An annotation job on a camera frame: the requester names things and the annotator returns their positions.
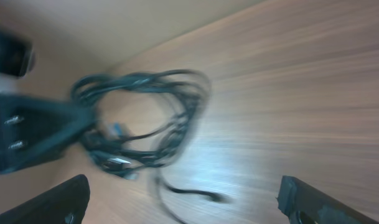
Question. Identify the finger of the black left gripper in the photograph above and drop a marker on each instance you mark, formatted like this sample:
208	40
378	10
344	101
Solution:
34	131

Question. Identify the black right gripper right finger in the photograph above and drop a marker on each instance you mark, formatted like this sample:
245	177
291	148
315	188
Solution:
302	203

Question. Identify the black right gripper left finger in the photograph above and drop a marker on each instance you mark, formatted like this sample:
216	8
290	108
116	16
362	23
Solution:
66	203

